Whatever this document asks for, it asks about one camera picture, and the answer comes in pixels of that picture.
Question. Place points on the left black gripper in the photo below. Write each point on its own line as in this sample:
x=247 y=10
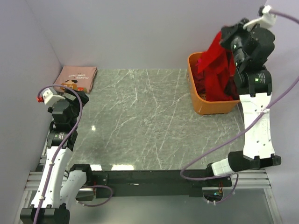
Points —
x=75 y=101

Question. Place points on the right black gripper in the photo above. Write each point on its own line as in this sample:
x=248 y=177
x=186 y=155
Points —
x=228 y=31

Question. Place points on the bright red t-shirt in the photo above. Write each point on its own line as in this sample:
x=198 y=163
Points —
x=216 y=60

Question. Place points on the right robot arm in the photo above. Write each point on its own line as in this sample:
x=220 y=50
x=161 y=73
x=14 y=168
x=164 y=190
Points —
x=255 y=90

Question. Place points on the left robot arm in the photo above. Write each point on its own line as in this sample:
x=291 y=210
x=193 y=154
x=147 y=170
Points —
x=55 y=196

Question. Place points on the folded pink graphic t-shirt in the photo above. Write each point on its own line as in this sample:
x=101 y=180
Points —
x=77 y=78

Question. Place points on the dark red t-shirt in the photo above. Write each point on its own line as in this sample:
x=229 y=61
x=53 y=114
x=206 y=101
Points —
x=215 y=88

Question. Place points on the black base crossbar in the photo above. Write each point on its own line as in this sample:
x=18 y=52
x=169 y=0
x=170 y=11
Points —
x=154 y=183

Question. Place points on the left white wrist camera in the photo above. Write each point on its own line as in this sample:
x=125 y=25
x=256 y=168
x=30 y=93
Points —
x=49 y=97

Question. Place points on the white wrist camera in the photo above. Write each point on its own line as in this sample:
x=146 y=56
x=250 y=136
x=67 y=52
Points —
x=266 y=19
x=49 y=97

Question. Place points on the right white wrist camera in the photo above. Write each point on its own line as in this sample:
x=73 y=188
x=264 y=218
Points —
x=266 y=19

